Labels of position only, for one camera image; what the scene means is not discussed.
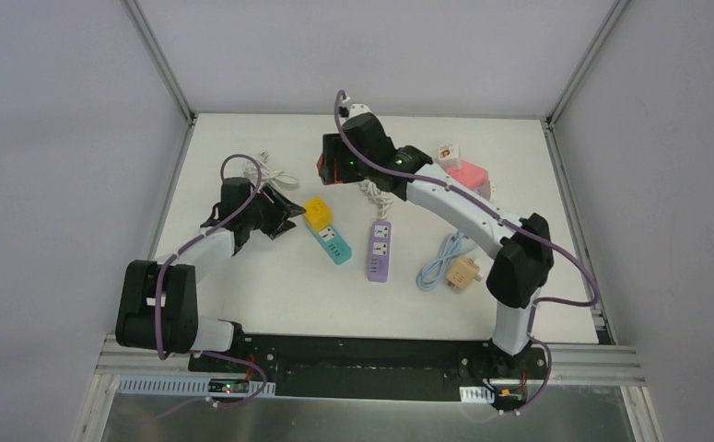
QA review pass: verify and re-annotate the white coiled cable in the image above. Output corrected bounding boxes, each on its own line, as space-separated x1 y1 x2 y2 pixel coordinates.
357 180 394 221
243 151 301 192

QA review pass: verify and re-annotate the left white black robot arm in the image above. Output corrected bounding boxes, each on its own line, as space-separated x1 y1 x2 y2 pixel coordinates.
115 178 306 373

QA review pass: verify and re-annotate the yellow cube adapter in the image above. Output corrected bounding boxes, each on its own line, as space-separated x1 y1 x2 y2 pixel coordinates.
303 196 333 233

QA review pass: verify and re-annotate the aluminium frame rail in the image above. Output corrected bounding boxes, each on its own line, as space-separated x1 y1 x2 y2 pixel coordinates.
95 333 646 388

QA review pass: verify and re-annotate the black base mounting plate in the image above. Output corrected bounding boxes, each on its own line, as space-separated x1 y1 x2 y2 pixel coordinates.
188 334 547 402

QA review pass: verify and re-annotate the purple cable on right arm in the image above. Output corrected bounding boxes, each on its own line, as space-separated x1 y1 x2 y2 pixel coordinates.
334 89 602 416

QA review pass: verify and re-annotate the white coiled cable middle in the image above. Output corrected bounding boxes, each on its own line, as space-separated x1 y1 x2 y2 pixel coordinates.
357 180 394 221

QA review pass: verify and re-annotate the purple power strip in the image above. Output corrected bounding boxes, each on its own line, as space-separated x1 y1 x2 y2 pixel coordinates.
367 220 392 283

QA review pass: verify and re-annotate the light blue coiled cable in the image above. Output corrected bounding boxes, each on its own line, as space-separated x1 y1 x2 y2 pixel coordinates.
416 231 478 293

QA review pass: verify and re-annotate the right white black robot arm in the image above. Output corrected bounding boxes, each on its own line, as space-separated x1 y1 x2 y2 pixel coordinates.
317 111 554 378

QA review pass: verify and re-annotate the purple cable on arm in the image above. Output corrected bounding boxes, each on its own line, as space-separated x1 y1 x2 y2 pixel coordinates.
334 89 602 416
153 153 268 409

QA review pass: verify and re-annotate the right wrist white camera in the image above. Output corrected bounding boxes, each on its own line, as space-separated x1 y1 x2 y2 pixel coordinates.
338 102 371 121

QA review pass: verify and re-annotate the beige cube adapter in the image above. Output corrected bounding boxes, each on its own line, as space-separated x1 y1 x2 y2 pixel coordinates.
445 256 484 290

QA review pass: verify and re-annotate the white coiled cable left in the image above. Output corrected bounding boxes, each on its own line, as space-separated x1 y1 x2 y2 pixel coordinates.
243 151 301 192

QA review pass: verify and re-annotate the pink triangular power socket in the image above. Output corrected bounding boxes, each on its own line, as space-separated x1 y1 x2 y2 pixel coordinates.
446 160 488 193

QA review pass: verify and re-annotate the white cube adapter with picture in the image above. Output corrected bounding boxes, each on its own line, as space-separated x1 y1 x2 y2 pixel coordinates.
437 144 462 173

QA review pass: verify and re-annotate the light blue power strip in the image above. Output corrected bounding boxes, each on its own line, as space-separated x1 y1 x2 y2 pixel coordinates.
478 180 496 201

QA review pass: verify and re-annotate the teal power strip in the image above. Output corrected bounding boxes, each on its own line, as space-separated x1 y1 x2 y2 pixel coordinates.
312 225 352 265

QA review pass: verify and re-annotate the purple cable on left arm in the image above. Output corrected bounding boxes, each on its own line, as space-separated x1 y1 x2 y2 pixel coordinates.
153 153 268 409

